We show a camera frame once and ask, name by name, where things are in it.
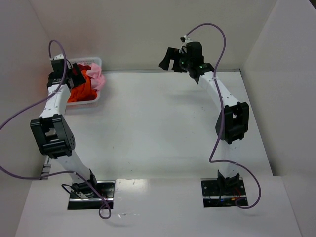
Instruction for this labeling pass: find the grey metal bracket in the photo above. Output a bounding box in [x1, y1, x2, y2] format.
[41, 156, 51, 176]

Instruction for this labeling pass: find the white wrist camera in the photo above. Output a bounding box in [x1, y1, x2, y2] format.
[50, 53, 64, 61]
[179, 35, 192, 54]

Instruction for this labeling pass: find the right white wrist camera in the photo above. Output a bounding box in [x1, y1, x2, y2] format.
[179, 35, 192, 54]

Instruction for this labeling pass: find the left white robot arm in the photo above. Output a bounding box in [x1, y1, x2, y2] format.
[30, 59, 97, 198]

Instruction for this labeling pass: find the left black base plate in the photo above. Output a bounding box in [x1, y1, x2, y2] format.
[62, 181, 115, 210]

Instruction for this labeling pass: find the pink t shirt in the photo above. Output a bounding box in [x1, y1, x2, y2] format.
[86, 63, 106, 91]

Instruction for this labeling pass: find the dark red t shirt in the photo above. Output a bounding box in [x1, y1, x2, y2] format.
[77, 64, 91, 71]

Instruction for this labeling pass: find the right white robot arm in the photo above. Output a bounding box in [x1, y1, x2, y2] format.
[159, 40, 249, 195]

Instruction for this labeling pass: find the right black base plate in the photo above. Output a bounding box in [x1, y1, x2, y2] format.
[201, 179, 248, 208]

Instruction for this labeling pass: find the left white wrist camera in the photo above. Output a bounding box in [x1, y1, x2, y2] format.
[50, 53, 64, 61]

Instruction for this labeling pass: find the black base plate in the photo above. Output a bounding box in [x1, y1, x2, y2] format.
[201, 179, 248, 208]
[62, 181, 115, 210]

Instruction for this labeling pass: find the white plastic basket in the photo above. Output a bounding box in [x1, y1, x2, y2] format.
[67, 57, 102, 107]

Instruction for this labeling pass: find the orange t shirt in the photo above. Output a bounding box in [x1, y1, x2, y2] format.
[68, 70, 97, 103]

